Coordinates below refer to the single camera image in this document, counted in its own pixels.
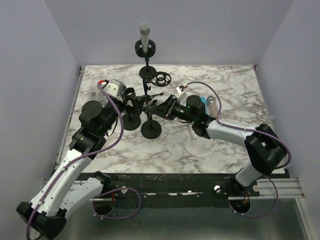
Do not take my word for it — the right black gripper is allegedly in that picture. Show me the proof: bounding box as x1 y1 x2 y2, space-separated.
149 95 195 125

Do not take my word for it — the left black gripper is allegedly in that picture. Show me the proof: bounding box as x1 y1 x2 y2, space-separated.
99 86 146 136

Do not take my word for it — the black round-base holder stand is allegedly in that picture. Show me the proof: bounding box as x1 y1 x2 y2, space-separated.
122 100 141 131

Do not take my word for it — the black tripod shock-mount stand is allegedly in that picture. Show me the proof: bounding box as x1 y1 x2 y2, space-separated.
142 71 172 104

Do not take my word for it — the black round-base clip stand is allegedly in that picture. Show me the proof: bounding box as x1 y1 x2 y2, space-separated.
140 100 162 140

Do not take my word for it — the black round-base shock-mount stand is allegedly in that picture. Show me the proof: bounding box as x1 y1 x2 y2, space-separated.
134 40 157 80

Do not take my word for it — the blue microphone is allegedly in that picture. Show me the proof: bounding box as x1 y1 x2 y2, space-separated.
200 96 208 114

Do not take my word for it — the glitter microphone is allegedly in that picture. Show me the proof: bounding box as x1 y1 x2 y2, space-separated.
206 95 218 118

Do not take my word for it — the silver microphone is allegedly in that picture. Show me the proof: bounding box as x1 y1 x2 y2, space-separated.
139 22 151 54

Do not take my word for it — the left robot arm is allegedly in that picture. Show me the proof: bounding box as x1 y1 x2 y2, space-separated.
16 83 128 240

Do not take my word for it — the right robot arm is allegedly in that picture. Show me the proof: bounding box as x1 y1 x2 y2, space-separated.
146 95 288 196

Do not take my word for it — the clear plastic screw box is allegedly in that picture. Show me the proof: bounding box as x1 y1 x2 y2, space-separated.
88 91 107 103

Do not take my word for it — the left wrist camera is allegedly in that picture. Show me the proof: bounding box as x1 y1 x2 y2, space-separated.
98 79 126 98

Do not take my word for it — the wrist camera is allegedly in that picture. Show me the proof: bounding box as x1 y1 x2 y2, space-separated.
98 79 126 98
176 84 188 102

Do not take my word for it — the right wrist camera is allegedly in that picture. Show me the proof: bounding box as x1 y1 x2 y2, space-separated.
176 84 188 102

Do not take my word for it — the black front mounting rail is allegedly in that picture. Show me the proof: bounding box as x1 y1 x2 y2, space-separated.
78 171 260 209

